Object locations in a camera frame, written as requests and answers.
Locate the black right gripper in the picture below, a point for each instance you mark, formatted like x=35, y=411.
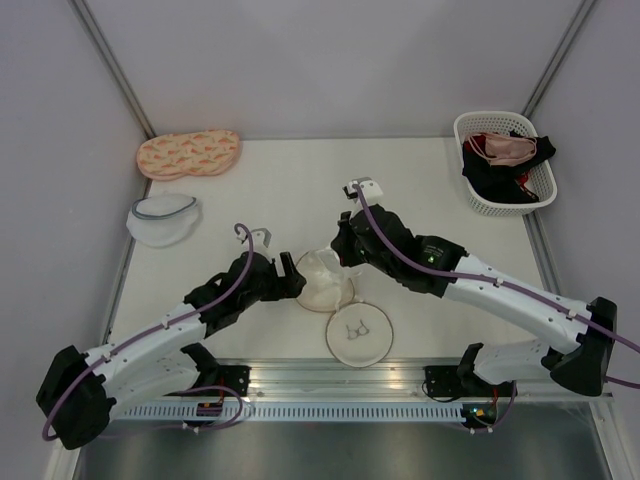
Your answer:
x=342, y=241

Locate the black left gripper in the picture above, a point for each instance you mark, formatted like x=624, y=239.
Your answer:
x=287, y=286

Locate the cream mesh laundry bag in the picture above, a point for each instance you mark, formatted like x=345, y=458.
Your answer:
x=359, y=335

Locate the white bra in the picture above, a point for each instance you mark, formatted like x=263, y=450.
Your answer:
x=329, y=286

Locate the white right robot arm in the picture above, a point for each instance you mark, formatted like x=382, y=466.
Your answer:
x=572, y=345

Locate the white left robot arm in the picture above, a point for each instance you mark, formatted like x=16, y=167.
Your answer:
x=83, y=392

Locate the white blue-trimmed mesh bag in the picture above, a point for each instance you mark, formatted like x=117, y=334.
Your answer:
x=163, y=220

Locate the pink patterned bra case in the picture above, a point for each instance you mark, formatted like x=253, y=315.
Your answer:
x=200, y=154

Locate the pink bra in basket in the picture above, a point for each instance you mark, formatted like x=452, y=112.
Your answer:
x=501, y=150

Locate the black garment in basket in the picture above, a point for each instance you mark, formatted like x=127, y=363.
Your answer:
x=504, y=184

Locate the white plastic basket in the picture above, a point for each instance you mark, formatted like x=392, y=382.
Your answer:
x=541, y=181

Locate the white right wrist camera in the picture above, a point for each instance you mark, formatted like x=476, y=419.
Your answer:
x=365, y=186

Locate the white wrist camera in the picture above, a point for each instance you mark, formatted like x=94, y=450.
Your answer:
x=365, y=186
x=261, y=238

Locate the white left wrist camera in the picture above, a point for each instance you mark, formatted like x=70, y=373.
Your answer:
x=261, y=238

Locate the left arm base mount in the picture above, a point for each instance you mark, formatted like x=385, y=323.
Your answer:
x=212, y=373

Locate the white slotted cable duct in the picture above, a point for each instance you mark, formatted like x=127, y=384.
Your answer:
x=299, y=411

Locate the aluminium front rail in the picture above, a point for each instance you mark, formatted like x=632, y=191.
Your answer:
x=327, y=380

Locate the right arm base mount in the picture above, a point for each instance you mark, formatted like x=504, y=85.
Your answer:
x=442, y=383

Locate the left side table rail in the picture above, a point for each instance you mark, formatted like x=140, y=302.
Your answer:
x=115, y=252

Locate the table rail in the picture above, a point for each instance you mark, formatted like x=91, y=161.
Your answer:
x=115, y=252
x=542, y=253

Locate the right side table rail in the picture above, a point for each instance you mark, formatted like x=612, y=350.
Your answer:
x=542, y=253

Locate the left aluminium corner post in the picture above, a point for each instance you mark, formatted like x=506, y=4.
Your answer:
x=96, y=35

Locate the aluminium corner post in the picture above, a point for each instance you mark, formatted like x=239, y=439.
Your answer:
x=96, y=35
x=568, y=39

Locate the right aluminium corner post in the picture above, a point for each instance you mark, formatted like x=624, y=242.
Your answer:
x=568, y=39

